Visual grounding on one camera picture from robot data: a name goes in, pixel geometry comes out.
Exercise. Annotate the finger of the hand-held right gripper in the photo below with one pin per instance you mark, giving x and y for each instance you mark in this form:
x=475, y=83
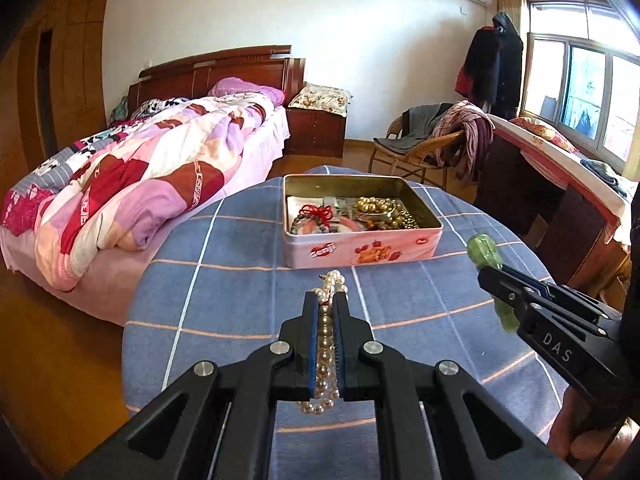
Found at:
x=502, y=292
x=565, y=305

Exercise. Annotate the hanging dark coats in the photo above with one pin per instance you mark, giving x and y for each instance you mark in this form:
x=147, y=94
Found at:
x=492, y=65

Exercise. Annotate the patchwork quilt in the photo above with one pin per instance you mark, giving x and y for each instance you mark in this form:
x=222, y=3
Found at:
x=125, y=175

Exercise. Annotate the wooden nightstand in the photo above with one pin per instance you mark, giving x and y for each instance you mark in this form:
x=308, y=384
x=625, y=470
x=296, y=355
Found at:
x=315, y=135

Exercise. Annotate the wicker chair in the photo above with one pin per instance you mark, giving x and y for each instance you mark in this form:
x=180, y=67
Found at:
x=400, y=160

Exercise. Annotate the person's right hand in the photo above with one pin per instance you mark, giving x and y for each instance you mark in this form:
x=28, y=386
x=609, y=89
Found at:
x=570, y=425

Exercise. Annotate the wooden wardrobe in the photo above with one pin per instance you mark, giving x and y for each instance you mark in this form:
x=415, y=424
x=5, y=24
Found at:
x=75, y=70

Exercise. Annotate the wooden bed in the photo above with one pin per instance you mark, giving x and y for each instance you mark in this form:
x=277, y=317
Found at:
x=225, y=70

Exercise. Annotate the yellow curtain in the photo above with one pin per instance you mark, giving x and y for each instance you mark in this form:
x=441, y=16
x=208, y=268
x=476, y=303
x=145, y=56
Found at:
x=512, y=20

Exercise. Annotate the silver mesh wristwatch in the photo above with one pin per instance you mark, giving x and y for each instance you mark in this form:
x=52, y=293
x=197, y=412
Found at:
x=340, y=202

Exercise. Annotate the purple pillow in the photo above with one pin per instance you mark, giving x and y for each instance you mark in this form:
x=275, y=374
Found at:
x=245, y=91

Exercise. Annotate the green cloth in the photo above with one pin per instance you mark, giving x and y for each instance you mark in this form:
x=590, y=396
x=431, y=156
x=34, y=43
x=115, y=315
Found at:
x=119, y=109

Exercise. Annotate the window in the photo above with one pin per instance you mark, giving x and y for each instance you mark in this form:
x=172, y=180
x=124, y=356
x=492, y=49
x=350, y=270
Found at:
x=585, y=90

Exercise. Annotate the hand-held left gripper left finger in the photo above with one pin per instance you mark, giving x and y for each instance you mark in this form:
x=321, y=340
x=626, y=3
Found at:
x=312, y=350

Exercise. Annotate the pink tin box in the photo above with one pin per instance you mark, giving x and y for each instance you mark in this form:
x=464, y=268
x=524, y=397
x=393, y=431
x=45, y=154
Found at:
x=340, y=252

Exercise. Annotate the floral desk cloth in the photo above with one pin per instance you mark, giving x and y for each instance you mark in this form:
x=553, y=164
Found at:
x=542, y=132

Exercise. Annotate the folded blue cloth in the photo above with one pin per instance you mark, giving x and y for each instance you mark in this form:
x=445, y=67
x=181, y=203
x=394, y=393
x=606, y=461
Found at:
x=602, y=175

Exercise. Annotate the dark wooden desk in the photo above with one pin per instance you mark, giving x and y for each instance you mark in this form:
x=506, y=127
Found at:
x=520, y=185

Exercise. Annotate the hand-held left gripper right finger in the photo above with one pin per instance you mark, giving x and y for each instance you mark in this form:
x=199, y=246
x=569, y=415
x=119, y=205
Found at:
x=350, y=355

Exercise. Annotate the floral cushion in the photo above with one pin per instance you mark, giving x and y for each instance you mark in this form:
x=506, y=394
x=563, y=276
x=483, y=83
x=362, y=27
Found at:
x=320, y=99

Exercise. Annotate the white paper packets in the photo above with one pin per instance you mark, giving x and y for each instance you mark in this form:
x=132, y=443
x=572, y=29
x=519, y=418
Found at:
x=300, y=200

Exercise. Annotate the grey garment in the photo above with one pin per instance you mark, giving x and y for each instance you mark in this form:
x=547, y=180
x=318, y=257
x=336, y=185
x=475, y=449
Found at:
x=415, y=127

